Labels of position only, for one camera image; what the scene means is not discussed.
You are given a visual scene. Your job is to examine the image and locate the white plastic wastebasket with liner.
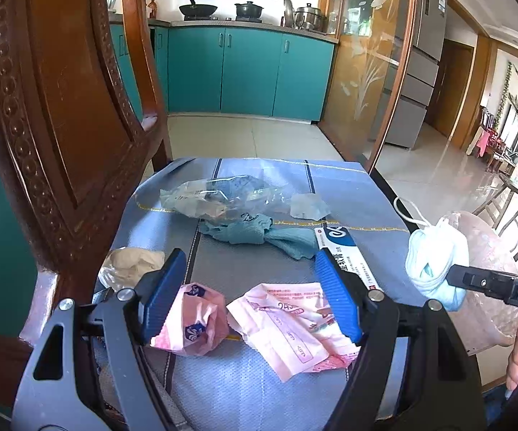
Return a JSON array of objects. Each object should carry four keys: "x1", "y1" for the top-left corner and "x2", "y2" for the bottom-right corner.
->
[{"x1": 441, "y1": 210, "x2": 518, "y2": 348}]

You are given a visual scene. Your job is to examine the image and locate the steel stock pot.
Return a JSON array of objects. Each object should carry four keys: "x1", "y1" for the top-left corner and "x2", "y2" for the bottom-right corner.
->
[{"x1": 294, "y1": 3, "x2": 328, "y2": 32}]

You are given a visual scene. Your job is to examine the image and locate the teal lower kitchen cabinets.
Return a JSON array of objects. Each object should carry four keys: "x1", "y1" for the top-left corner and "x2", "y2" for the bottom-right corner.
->
[{"x1": 108, "y1": 22, "x2": 338, "y2": 122}]

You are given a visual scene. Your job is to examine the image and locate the gas stove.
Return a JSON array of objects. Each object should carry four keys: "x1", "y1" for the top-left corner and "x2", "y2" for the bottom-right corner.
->
[{"x1": 182, "y1": 15, "x2": 264, "y2": 23}]

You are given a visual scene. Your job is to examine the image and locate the green vine garland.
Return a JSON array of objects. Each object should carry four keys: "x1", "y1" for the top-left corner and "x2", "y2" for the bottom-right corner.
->
[{"x1": 495, "y1": 62, "x2": 513, "y2": 126}]

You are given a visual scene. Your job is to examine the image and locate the teal paper towel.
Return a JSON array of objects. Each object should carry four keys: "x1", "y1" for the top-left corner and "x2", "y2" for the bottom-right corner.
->
[{"x1": 197, "y1": 213, "x2": 320, "y2": 261}]

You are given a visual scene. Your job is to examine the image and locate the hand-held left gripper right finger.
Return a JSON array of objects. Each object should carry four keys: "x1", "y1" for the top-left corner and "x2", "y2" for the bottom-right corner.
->
[{"x1": 315, "y1": 248, "x2": 489, "y2": 431}]

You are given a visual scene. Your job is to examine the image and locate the brown wooden door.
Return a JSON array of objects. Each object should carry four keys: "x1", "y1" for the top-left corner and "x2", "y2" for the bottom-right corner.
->
[{"x1": 427, "y1": 38, "x2": 475, "y2": 138}]

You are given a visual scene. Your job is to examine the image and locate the black cooking pot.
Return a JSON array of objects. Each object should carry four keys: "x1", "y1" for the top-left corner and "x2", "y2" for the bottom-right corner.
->
[{"x1": 234, "y1": 1, "x2": 265, "y2": 19}]

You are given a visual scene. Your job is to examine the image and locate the pink wrapper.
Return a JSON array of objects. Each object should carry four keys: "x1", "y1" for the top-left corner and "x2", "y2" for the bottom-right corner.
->
[{"x1": 226, "y1": 282, "x2": 362, "y2": 383}]

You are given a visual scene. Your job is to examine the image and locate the blue checked cloth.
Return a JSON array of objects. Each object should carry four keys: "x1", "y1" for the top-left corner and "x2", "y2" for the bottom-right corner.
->
[{"x1": 92, "y1": 157, "x2": 426, "y2": 431}]

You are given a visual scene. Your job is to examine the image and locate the pink cloth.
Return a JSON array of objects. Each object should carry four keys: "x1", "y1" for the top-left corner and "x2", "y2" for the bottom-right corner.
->
[{"x1": 468, "y1": 126, "x2": 489, "y2": 158}]

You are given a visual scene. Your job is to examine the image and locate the small clear plastic piece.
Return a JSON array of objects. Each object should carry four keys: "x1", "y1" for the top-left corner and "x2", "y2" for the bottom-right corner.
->
[{"x1": 289, "y1": 193, "x2": 331, "y2": 221}]

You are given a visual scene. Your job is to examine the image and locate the grey refrigerator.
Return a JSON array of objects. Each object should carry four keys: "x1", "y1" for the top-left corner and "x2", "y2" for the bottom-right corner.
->
[{"x1": 382, "y1": 0, "x2": 449, "y2": 150}]

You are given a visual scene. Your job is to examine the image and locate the black wok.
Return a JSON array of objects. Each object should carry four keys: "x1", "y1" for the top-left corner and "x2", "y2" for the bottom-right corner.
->
[{"x1": 179, "y1": 0, "x2": 218, "y2": 18}]

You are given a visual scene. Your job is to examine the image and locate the carved wooden chair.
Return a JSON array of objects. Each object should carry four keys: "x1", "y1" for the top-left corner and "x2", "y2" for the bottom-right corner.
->
[{"x1": 0, "y1": 0, "x2": 174, "y2": 409}]

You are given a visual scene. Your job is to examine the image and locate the wooden stool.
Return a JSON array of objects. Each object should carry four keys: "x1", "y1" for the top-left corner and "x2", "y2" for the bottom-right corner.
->
[{"x1": 472, "y1": 173, "x2": 518, "y2": 252}]

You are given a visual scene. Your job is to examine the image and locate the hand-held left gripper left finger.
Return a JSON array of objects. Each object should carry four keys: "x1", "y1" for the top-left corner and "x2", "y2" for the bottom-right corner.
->
[{"x1": 9, "y1": 248, "x2": 188, "y2": 431}]

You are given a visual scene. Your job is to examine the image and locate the red wooden chairs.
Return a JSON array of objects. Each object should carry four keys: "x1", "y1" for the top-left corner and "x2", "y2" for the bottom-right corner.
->
[{"x1": 483, "y1": 130, "x2": 511, "y2": 167}]

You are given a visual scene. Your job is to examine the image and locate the etched glass sliding door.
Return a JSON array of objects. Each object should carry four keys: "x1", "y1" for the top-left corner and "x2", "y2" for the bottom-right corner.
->
[{"x1": 317, "y1": 0, "x2": 417, "y2": 173}]

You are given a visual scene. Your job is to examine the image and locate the beige tissue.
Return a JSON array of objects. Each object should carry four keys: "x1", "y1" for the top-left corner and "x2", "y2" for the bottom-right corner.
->
[{"x1": 98, "y1": 247, "x2": 166, "y2": 292}]

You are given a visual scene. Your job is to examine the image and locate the clear plastic bag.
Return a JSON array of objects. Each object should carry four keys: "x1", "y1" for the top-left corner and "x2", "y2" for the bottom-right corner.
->
[{"x1": 159, "y1": 174, "x2": 295, "y2": 221}]

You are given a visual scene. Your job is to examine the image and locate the pink pouch with blue print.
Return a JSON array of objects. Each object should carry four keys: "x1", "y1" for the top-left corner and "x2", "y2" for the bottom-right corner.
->
[{"x1": 150, "y1": 282, "x2": 229, "y2": 357}]

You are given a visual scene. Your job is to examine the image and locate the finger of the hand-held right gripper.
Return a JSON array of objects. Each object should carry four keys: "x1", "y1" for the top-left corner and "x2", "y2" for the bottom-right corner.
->
[{"x1": 446, "y1": 264, "x2": 518, "y2": 301}]

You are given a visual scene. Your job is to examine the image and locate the blue face mask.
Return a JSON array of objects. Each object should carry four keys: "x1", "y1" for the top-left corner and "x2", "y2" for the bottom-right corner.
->
[{"x1": 394, "y1": 196, "x2": 471, "y2": 312}]

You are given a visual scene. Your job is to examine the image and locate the white medicine box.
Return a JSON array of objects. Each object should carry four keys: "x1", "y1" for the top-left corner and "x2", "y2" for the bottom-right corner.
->
[{"x1": 313, "y1": 226, "x2": 383, "y2": 292}]

